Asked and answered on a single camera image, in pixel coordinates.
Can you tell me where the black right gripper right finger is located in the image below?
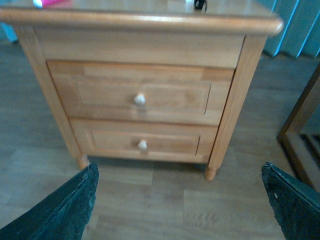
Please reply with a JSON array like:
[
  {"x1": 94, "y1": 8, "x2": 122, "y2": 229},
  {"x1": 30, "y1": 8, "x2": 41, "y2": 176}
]
[{"x1": 261, "y1": 162, "x2": 320, "y2": 240}]

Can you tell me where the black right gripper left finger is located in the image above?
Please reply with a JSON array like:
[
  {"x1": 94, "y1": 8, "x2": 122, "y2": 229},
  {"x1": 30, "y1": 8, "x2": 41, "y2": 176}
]
[{"x1": 0, "y1": 162, "x2": 99, "y2": 240}]

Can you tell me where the wooden drawer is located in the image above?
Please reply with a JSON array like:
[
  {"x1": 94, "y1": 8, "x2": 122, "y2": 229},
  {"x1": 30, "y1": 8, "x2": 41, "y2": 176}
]
[
  {"x1": 47, "y1": 60, "x2": 234, "y2": 125},
  {"x1": 71, "y1": 118, "x2": 217, "y2": 164}
]

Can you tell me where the drawer knob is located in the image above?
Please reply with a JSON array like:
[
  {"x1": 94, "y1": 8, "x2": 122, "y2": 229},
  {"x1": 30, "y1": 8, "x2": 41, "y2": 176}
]
[
  {"x1": 133, "y1": 93, "x2": 146, "y2": 106},
  {"x1": 137, "y1": 139, "x2": 148, "y2": 151}
]

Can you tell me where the pink marker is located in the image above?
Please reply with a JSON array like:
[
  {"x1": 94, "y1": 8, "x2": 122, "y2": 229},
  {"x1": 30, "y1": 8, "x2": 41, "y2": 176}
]
[{"x1": 32, "y1": 0, "x2": 73, "y2": 9}]

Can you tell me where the wooden nightstand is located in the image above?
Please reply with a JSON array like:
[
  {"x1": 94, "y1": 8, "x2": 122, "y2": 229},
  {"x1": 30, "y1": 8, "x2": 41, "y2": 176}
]
[{"x1": 0, "y1": 0, "x2": 284, "y2": 181}]

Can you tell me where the pale blue curtain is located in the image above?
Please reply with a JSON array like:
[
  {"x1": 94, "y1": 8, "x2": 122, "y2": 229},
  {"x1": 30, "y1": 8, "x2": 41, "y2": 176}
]
[{"x1": 260, "y1": 0, "x2": 320, "y2": 58}]

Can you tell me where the dark wooden furniture frame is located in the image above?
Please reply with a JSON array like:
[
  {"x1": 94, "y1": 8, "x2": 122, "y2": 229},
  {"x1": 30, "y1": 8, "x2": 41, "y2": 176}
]
[{"x1": 277, "y1": 66, "x2": 320, "y2": 192}]

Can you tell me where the black USB cable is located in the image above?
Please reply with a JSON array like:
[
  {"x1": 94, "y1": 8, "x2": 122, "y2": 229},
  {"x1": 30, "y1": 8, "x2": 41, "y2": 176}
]
[{"x1": 193, "y1": 0, "x2": 208, "y2": 12}]

